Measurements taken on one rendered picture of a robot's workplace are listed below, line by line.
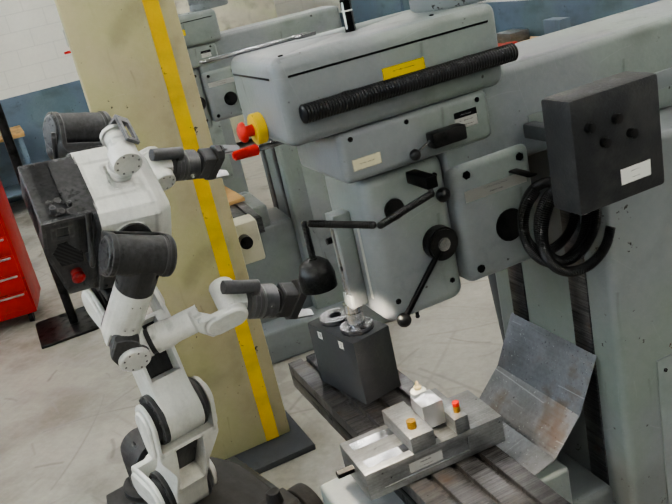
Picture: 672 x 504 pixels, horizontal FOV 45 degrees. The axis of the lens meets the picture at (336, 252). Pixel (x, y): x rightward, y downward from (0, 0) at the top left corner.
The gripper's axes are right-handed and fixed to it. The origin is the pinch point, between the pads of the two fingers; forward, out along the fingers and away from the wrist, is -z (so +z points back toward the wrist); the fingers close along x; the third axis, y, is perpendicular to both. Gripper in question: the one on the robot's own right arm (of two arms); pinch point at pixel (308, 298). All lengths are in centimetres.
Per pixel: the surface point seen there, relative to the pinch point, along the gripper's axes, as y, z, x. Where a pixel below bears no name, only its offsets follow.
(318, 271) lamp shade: -35, 29, 41
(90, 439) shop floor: 124, -8, -213
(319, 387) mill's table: -8.4, -9.7, -26.8
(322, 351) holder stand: -4.7, -8.2, -15.9
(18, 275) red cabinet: 318, -11, -274
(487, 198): -32, -6, 57
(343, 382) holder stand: -14.5, -11.1, -18.1
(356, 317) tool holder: -9.6, -9.4, 1.8
